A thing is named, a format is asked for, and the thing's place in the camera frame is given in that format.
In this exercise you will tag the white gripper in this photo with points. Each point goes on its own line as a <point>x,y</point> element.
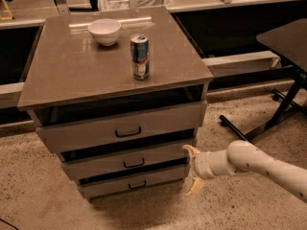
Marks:
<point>202,166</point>

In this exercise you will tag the grey drawer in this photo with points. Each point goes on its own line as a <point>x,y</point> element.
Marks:
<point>126,159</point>
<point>134,182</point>
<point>124,127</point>

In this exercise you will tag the wire mesh basket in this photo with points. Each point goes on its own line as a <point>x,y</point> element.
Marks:
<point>115,5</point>

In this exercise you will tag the grey drawer cabinet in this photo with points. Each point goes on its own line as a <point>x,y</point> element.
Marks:
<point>74,78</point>

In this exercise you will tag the yellow wooden frame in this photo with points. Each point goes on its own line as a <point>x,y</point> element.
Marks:
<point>5,12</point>

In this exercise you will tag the white ceramic bowl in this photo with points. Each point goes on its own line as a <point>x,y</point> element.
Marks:
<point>105,31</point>

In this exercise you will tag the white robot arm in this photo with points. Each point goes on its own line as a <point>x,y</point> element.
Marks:
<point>242,157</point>

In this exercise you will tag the blue silver drink can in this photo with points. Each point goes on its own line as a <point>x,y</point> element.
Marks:
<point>140,56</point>

